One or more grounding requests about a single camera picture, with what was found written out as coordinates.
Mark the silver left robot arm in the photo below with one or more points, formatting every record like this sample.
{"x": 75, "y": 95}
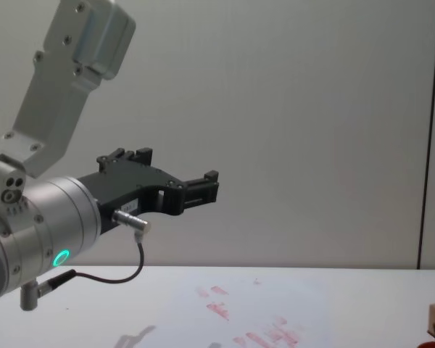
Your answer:
{"x": 58, "y": 214}

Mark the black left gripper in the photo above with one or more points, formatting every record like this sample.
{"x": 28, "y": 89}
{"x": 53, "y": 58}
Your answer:
{"x": 130, "y": 188}

